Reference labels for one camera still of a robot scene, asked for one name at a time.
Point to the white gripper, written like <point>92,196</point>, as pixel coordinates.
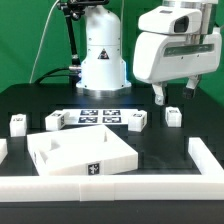
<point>159,58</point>

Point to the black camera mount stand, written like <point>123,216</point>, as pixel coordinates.
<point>73,10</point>

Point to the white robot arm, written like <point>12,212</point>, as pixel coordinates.
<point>103,69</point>

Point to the white U-shaped obstacle fence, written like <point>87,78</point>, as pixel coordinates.
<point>207,184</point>

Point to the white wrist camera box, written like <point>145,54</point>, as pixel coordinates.
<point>171,20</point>

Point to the white square table top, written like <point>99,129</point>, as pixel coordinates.
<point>92,150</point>

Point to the white fiducial marker plate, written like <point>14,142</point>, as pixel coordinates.
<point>98,116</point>

